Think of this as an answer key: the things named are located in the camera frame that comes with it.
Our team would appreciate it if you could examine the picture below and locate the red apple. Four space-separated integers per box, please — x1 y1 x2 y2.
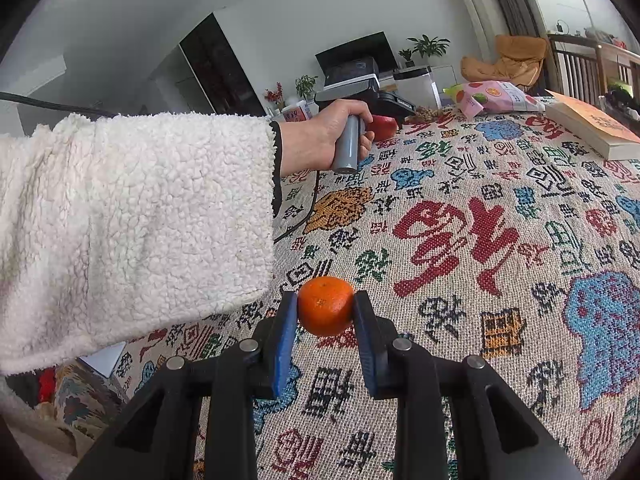
367 115 398 142

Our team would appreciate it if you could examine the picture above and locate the white fleece sleeve forearm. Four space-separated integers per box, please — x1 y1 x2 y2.
1 113 277 375

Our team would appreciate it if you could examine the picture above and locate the person's left hand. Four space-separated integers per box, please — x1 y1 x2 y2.
279 99 373 177

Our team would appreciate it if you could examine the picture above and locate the black flat television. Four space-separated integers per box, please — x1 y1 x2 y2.
316 32 398 84

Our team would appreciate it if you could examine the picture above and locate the clear container black lid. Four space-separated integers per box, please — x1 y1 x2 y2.
393 66 442 110

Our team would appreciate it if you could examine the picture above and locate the pile of dried nuts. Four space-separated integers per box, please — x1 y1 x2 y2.
405 106 454 124

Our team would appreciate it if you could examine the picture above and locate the green potted plant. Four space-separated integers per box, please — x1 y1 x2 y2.
399 35 450 64

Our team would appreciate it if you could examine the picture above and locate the red flower vase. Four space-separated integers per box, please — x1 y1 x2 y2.
264 81 285 110

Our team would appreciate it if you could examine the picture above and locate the pink snack bag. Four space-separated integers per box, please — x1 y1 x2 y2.
444 80 544 119

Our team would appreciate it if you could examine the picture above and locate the orange lounge chair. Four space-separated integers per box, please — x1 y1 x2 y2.
460 35 549 91

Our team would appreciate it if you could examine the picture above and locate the patterned woven tablecloth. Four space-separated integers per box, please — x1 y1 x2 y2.
112 104 640 480

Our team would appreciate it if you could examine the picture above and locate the wooden dining chair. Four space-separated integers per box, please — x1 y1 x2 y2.
548 34 608 105

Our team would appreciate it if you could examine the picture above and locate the thick paperback book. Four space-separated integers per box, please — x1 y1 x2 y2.
544 91 640 162

